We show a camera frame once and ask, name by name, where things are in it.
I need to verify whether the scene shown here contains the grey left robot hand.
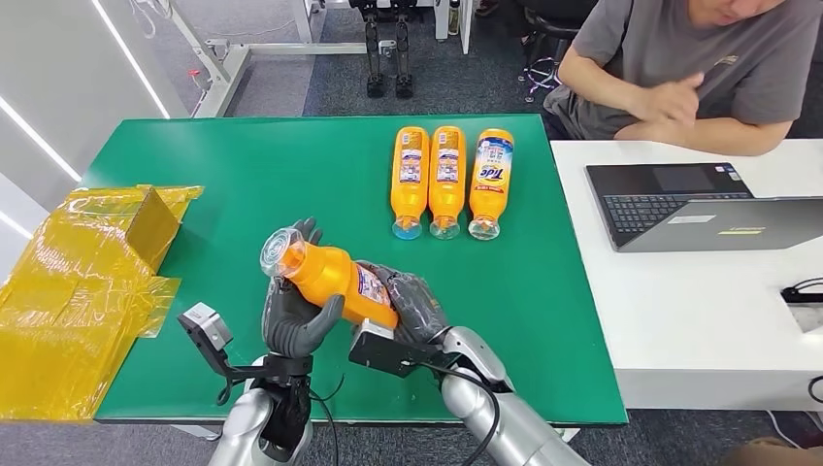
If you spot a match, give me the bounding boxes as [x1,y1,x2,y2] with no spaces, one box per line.
[260,216,347,361]

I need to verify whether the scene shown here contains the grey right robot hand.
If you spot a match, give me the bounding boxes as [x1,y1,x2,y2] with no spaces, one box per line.
[355,260,452,350]

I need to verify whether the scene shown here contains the orange Tide detergent bottle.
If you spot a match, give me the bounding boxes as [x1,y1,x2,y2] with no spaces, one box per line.
[258,226,401,331]
[468,128,515,243]
[428,125,468,242]
[390,126,431,242]

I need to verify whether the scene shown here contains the green table mat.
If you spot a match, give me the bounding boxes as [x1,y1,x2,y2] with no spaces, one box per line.
[76,114,630,428]

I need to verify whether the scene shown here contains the yellow tape-wrapped cardboard box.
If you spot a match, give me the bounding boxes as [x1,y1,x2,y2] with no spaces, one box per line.
[0,184,206,424]

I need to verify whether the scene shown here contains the black robot legs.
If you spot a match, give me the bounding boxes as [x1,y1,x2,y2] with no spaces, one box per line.
[346,0,419,101]

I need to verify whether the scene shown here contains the white desk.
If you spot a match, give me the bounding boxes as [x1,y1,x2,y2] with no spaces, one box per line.
[549,138,823,413]

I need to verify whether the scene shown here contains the black office chair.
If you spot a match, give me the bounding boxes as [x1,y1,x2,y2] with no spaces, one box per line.
[515,0,603,104]

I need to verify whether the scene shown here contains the dark grey laptop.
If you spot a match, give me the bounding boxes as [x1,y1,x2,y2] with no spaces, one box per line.
[584,161,823,253]

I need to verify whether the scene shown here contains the person's right hand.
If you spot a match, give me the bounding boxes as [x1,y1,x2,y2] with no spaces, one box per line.
[633,72,706,128]

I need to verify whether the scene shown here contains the person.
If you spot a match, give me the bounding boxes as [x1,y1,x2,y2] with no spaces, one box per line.
[543,0,823,157]

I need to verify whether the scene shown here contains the brown object on floor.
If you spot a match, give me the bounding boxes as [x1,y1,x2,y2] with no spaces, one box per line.
[719,437,823,466]

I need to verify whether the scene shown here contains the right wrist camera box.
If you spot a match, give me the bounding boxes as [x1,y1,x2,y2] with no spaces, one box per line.
[347,318,446,380]

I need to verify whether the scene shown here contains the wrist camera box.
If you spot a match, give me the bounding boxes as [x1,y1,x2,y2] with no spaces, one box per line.
[177,301,237,381]
[347,318,446,380]

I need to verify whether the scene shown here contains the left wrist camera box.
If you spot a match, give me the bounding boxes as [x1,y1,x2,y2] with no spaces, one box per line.
[177,301,237,381]

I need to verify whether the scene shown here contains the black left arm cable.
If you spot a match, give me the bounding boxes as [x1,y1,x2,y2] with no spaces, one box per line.
[308,376,348,466]

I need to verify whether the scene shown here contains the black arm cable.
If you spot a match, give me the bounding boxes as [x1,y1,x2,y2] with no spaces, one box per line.
[417,361,503,466]
[308,376,348,466]

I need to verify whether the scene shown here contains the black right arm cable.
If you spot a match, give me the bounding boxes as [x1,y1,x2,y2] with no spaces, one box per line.
[417,361,503,466]

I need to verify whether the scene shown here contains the white metal frame stand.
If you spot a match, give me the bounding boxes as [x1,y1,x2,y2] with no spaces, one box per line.
[128,0,368,121]

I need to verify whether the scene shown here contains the black plug with cable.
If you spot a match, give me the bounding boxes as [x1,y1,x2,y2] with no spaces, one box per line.
[779,277,823,306]

